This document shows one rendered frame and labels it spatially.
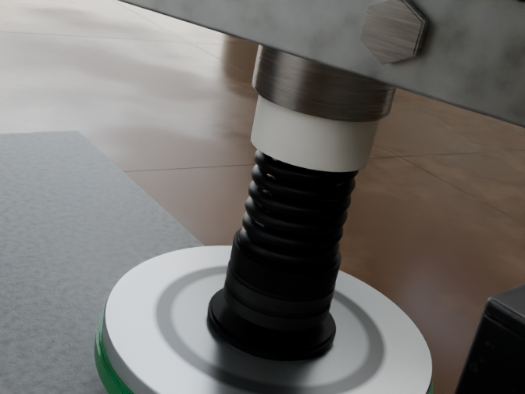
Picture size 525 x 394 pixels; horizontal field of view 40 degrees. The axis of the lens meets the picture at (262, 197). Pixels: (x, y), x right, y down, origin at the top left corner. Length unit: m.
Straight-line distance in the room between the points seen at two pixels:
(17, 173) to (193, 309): 0.37
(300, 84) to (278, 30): 0.04
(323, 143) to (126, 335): 0.16
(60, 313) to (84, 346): 0.04
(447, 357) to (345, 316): 1.76
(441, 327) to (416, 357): 1.92
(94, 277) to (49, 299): 0.05
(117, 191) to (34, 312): 0.24
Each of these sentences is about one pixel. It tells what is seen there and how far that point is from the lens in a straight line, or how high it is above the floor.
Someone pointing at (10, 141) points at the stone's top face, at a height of 0.83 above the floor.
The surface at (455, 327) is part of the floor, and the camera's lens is 2.42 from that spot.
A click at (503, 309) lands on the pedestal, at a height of 0.74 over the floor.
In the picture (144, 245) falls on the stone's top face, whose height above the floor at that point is 0.83.
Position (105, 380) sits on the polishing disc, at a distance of 0.44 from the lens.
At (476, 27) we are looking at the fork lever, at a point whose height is 1.10.
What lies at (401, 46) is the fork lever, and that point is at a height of 1.09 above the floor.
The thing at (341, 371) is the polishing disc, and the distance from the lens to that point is 0.45.
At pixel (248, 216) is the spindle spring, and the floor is 0.96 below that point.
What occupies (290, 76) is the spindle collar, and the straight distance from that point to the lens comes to 0.38.
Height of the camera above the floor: 1.13
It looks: 22 degrees down
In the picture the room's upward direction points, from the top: 11 degrees clockwise
